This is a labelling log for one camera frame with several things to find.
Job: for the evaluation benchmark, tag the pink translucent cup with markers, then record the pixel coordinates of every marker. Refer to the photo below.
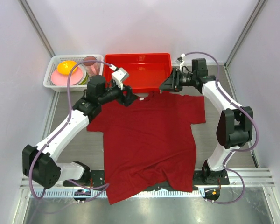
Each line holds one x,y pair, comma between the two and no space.
91,67

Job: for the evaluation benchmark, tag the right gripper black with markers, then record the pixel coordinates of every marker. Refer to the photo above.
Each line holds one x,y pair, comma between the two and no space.
172,84

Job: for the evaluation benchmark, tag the red plastic bin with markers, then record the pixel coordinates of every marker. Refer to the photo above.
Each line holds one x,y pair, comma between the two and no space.
147,71

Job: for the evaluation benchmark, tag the red t-shirt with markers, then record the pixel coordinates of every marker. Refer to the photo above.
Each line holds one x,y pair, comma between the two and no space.
149,142

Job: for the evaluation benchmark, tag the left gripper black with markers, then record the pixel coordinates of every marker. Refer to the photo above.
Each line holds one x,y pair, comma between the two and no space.
129,98

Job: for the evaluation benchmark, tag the green plate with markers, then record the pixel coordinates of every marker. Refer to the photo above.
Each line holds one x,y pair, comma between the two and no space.
85,79

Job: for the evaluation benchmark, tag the aluminium frame rail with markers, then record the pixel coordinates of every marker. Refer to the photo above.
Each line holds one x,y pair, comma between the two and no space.
251,177

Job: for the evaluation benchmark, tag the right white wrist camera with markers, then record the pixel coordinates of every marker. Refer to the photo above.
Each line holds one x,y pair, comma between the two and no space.
180,61

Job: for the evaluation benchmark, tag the white plastic basket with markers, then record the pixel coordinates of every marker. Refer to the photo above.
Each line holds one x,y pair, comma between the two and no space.
52,66

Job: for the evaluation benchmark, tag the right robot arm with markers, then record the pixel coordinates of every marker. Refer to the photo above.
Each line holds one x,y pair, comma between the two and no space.
234,128

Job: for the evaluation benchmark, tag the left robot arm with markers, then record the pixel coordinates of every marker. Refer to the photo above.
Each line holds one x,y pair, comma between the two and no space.
39,162

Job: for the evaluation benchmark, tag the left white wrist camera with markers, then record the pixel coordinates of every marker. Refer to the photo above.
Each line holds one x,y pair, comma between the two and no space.
119,75

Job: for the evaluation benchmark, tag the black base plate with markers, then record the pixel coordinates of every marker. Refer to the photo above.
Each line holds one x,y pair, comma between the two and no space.
96,178

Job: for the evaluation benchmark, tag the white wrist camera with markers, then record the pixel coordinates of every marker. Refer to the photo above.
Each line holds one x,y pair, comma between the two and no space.
119,75
180,61

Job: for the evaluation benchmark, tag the orange bowl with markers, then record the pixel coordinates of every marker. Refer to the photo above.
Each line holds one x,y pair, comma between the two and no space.
65,67

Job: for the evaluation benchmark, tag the pink plate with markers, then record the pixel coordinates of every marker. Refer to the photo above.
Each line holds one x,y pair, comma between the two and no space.
76,77

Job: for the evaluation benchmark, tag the white slotted cable duct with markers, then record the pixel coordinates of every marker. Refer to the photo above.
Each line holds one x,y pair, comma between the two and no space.
79,193

